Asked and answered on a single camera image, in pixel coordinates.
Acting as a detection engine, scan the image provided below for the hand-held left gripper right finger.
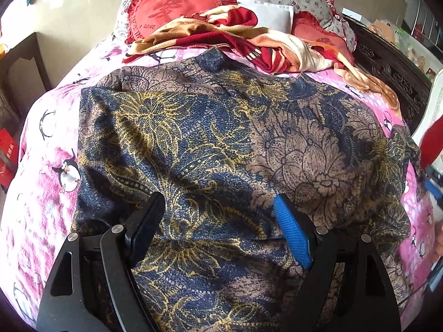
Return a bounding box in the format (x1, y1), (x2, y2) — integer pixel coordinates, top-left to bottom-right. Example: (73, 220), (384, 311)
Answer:
(273, 194), (402, 332)

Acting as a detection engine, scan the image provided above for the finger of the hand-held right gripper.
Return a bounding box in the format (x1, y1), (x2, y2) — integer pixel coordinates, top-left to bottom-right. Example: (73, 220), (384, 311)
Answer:
(424, 165), (443, 212)

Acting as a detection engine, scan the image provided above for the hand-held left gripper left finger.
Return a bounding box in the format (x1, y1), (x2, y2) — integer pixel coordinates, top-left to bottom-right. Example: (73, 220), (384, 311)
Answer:
(35, 191), (166, 332)

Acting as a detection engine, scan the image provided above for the blue brown floral garment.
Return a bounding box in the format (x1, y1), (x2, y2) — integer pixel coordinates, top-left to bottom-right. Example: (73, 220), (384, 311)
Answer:
(71, 46), (421, 332)

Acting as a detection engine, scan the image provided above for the white carved furniture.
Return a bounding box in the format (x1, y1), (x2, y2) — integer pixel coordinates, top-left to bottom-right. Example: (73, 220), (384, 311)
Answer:
(412, 76), (443, 167)

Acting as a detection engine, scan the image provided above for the pink penguin blanket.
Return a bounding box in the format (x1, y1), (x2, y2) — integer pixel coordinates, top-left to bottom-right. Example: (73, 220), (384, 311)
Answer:
(0, 33), (443, 331)

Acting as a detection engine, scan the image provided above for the dark carved wooden headboard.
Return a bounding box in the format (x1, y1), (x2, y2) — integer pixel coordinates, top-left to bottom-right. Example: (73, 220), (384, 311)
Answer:
(342, 15), (433, 135)

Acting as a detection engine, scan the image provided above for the red box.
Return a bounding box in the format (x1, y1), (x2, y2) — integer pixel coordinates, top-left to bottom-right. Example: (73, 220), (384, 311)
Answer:
(0, 128), (19, 189)

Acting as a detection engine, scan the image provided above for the metal railing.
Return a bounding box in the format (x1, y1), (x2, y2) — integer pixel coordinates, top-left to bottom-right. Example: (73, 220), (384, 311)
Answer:
(410, 0), (443, 49)

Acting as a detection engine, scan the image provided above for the red heart pillow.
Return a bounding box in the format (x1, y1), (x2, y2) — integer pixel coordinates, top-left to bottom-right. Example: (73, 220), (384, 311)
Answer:
(292, 10), (357, 66)
(125, 0), (239, 45)

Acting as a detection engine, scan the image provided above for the red orange patterned blanket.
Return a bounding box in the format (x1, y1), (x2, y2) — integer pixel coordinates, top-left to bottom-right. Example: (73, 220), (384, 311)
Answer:
(123, 7), (402, 118)

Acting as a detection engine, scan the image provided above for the white pillow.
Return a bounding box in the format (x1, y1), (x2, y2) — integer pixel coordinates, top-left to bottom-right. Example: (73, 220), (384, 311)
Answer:
(235, 0), (295, 33)

